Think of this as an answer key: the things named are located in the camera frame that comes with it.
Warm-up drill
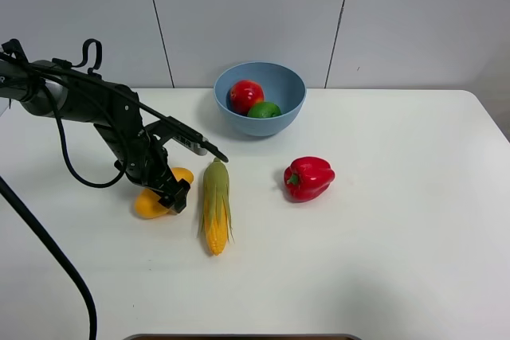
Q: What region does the green lime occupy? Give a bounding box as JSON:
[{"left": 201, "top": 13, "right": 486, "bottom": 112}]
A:
[{"left": 247, "top": 101, "right": 281, "bottom": 119}]

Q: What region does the blue plastic bowl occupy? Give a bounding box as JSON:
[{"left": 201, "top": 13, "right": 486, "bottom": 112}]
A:
[{"left": 214, "top": 61, "right": 307, "bottom": 137}]

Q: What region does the yellow mango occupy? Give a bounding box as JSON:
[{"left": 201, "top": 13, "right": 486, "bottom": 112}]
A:
[{"left": 134, "top": 167, "right": 194, "bottom": 219}]

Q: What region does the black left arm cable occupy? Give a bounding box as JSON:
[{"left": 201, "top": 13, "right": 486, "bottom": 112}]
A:
[{"left": 0, "top": 38, "right": 230, "bottom": 340}]

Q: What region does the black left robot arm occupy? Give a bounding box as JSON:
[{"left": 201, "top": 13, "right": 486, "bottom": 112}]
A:
[{"left": 1, "top": 54, "right": 197, "bottom": 213}]

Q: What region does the corn cob with husk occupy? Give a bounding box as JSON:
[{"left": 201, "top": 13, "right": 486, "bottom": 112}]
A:
[{"left": 199, "top": 158, "right": 233, "bottom": 256}]

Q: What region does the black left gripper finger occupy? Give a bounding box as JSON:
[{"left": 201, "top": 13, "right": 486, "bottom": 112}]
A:
[
  {"left": 146, "top": 189, "right": 175, "bottom": 209},
  {"left": 170, "top": 179, "right": 190, "bottom": 213}
]

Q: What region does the red apple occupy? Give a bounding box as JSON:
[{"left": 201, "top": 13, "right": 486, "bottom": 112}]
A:
[{"left": 229, "top": 80, "right": 265, "bottom": 115}]

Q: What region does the red bell pepper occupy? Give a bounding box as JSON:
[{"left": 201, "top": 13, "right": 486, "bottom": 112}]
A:
[{"left": 284, "top": 156, "right": 335, "bottom": 202}]

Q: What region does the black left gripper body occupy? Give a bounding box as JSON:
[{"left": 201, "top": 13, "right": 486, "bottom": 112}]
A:
[{"left": 94, "top": 124, "right": 178, "bottom": 193}]

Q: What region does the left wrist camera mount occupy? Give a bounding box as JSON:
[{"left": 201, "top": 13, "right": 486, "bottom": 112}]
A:
[{"left": 145, "top": 116, "right": 229, "bottom": 162}]

